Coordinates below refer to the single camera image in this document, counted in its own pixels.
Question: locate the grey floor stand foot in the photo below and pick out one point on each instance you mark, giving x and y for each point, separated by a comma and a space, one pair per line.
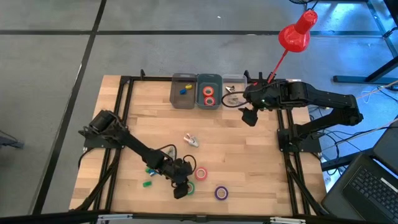
9, 141

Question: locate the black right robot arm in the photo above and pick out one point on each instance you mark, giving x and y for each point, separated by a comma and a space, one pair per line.
326, 96

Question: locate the beige staple remover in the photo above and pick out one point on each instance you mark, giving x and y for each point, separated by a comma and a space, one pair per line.
233, 100

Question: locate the clear plastic bin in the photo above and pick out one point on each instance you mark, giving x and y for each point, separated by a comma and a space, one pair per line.
225, 81

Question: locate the silver metal bracket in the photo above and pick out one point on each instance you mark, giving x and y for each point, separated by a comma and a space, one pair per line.
287, 220
115, 216

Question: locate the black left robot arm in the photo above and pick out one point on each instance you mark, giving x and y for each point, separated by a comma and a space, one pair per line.
136, 148

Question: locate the white and pink staple remover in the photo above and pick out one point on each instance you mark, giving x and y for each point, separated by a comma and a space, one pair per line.
192, 141

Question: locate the red tape roll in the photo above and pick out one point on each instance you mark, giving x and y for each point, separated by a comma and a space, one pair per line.
205, 101

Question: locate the black desk frame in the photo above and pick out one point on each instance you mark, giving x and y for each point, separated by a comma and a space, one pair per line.
357, 79

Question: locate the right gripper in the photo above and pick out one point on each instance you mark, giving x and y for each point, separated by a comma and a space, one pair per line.
262, 95

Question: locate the yellow mini stapler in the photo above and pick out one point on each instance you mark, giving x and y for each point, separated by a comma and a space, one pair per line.
188, 86

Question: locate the teal plastic bin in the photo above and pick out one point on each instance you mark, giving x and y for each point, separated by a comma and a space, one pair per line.
200, 93

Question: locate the black open laptop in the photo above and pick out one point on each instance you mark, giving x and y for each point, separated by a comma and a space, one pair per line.
367, 193

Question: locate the black aluminium table frame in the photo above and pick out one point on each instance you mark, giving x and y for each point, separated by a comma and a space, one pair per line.
149, 79

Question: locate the red desk lamp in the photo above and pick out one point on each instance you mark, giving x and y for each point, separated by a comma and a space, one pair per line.
293, 37

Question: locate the purple tape roll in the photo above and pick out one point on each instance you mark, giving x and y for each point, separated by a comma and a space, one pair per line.
216, 193

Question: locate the black desk crossbar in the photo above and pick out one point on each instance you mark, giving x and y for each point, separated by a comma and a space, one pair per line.
342, 161

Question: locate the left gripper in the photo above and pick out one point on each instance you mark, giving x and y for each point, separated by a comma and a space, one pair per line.
180, 171

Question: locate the green mini stapler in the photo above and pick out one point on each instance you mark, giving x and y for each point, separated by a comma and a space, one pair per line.
147, 170
147, 184

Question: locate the smoky grey plastic bin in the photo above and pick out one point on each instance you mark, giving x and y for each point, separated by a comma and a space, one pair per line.
177, 102

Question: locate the dark grey staple remover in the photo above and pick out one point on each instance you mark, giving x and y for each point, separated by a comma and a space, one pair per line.
230, 89

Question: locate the orange tape roll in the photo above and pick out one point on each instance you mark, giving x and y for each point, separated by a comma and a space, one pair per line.
204, 91

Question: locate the pink tape roll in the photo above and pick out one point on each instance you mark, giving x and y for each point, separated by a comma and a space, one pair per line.
196, 174

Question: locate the green tape roll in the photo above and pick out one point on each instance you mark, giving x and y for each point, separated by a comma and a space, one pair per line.
192, 188

